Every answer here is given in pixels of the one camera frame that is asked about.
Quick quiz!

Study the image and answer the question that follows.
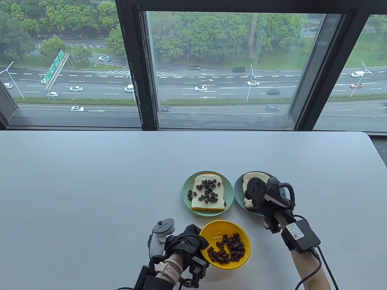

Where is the blue plate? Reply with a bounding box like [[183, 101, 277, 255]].
[[234, 172, 287, 216]]

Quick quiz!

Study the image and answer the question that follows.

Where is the black box with white label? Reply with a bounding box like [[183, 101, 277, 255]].
[[281, 220, 321, 253], [135, 265, 151, 290]]

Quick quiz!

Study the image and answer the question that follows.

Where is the black motion controller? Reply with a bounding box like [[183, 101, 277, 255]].
[[244, 177, 289, 209]]

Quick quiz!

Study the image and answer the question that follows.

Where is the person's right forearm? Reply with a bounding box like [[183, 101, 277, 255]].
[[274, 211, 331, 290]]

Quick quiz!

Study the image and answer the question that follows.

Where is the light green plate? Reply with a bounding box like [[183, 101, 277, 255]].
[[182, 171, 234, 216]]

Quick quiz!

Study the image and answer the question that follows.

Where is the person's right hand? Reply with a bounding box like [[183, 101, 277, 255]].
[[245, 196, 296, 225]]

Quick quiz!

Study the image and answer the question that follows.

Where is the grey motion controller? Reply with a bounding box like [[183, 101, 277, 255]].
[[148, 218, 175, 259]]

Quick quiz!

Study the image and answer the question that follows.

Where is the pink wrist watch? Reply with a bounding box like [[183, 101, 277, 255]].
[[155, 261, 183, 283]]

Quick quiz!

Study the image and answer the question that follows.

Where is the black forearm strap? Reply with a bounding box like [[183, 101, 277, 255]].
[[142, 273, 176, 290]]

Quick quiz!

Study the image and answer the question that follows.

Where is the white toast slice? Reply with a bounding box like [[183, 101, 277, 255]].
[[191, 174, 226, 211], [242, 172, 271, 210]]

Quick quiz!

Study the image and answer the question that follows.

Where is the pile of dried cranberries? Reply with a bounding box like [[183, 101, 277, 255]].
[[207, 233, 246, 264]]

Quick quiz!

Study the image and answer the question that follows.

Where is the person's left hand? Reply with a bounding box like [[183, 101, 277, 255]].
[[164, 224, 210, 264]]

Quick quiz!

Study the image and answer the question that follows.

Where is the person's left forearm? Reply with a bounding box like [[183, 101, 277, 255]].
[[163, 251, 185, 266]]

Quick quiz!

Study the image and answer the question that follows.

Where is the green road sign gantry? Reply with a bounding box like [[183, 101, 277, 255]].
[[43, 49, 70, 91]]

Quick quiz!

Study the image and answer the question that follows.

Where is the black window frame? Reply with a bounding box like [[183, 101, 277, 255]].
[[0, 0, 387, 132]]

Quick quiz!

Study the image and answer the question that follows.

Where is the black looped cable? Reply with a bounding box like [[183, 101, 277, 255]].
[[280, 182, 296, 209]]

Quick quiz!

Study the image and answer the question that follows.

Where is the thick black cable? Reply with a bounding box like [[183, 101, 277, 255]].
[[314, 246, 339, 290]]

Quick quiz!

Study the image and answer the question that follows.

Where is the yellow bowl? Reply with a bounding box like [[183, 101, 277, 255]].
[[200, 220, 251, 269]]

